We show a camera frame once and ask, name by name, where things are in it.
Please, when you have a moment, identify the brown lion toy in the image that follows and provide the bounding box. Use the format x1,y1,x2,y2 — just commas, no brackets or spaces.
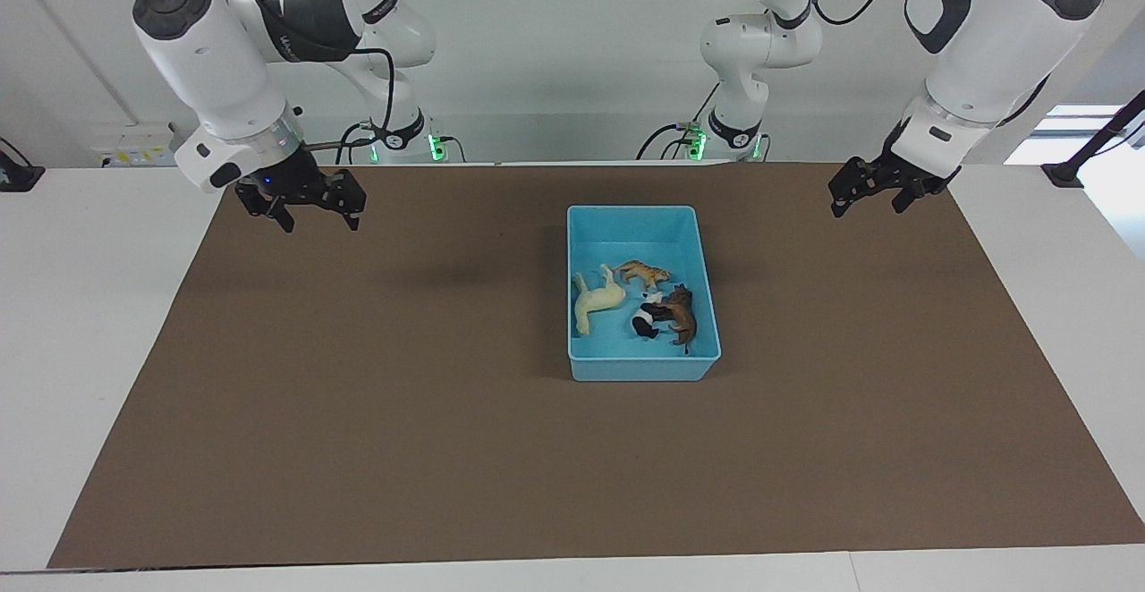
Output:
648,283,700,357

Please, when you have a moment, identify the orange striped tiger toy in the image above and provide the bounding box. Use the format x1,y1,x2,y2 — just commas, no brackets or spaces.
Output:
613,258,673,292

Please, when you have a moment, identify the black and white panda toy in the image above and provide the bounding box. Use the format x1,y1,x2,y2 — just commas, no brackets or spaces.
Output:
631,291,668,341

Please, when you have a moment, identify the cream llama toy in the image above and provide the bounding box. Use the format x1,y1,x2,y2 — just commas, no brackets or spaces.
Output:
572,263,628,338

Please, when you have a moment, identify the light blue plastic storage box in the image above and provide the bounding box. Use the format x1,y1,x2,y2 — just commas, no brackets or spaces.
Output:
567,205,723,384

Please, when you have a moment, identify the black table clamp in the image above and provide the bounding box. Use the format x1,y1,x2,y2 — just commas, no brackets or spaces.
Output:
0,137,47,193

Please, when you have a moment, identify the brown paper table mat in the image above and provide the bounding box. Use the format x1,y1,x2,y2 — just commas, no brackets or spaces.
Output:
47,163,1145,570

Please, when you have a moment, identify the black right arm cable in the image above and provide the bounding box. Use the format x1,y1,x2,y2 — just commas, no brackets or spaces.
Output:
249,0,468,165

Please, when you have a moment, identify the white wall socket box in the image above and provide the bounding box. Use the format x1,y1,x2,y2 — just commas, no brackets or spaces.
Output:
91,122,182,169

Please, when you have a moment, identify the black base cables bundle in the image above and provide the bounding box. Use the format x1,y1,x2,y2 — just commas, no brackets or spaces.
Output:
636,76,722,162

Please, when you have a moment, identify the black camera stand bar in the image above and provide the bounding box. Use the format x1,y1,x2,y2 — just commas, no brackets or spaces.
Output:
1041,89,1145,190

